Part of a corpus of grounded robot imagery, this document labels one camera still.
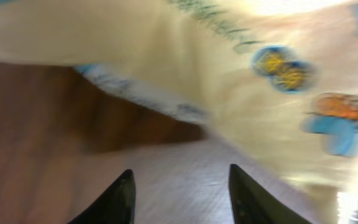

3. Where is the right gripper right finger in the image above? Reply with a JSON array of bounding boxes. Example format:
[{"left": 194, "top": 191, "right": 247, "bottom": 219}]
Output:
[{"left": 228, "top": 164, "right": 311, "bottom": 224}]

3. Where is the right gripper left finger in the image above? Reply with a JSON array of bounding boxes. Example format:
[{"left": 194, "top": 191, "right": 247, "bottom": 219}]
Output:
[{"left": 68, "top": 169, "right": 135, "bottom": 224}]

